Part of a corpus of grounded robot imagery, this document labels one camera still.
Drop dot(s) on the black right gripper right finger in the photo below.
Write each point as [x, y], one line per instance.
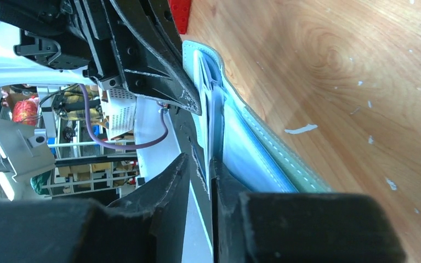
[297, 227]

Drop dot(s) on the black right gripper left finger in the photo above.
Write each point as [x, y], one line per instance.
[147, 225]

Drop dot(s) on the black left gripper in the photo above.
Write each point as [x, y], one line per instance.
[131, 44]

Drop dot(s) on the white blue credit card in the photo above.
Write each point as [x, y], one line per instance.
[209, 85]

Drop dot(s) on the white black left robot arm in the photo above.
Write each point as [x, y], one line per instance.
[16, 69]

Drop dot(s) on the red white toy block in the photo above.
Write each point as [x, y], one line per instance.
[180, 10]

